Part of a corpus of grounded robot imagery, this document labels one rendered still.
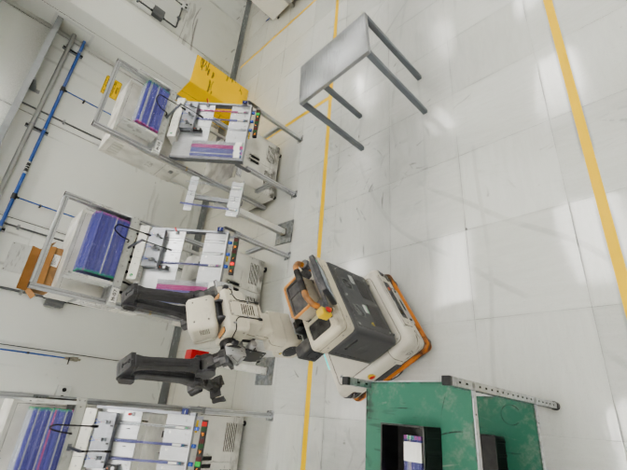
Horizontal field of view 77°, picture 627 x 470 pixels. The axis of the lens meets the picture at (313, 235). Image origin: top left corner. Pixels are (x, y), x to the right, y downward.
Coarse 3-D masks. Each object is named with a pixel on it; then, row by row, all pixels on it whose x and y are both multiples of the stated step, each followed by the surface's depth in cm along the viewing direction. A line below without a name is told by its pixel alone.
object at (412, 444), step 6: (408, 438) 137; (414, 438) 136; (420, 438) 134; (408, 444) 136; (414, 444) 135; (420, 444) 134; (408, 450) 136; (414, 450) 134; (420, 450) 133; (408, 456) 135; (414, 456) 133; (420, 456) 132; (408, 462) 134; (414, 462) 133; (420, 462) 131; (408, 468) 134; (414, 468) 132; (420, 468) 131
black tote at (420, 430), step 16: (384, 432) 139; (400, 432) 143; (416, 432) 139; (432, 432) 131; (384, 448) 137; (400, 448) 141; (432, 448) 129; (384, 464) 135; (400, 464) 139; (432, 464) 126
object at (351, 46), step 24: (360, 24) 293; (336, 48) 306; (360, 48) 282; (312, 72) 321; (336, 72) 294; (384, 72) 290; (312, 96) 310; (336, 96) 362; (408, 96) 309; (360, 144) 363
